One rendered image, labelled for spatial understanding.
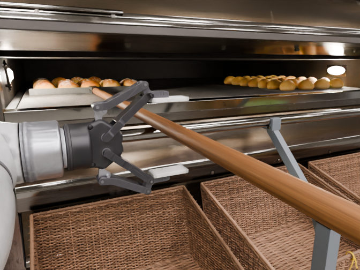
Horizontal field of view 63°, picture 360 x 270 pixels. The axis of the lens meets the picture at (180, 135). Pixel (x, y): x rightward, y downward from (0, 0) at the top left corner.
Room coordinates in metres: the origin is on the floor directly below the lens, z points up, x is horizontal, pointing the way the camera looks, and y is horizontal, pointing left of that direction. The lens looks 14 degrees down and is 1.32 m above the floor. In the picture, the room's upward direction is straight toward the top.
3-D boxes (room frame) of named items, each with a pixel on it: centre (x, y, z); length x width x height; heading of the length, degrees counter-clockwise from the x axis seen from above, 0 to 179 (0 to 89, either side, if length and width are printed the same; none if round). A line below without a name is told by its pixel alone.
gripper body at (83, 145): (0.47, 0.14, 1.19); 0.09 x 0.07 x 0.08; 115
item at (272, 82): (1.89, -0.63, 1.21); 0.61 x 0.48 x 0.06; 25
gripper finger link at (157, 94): (0.51, 0.05, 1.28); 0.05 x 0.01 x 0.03; 115
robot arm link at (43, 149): (0.43, 0.21, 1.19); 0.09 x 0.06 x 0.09; 25
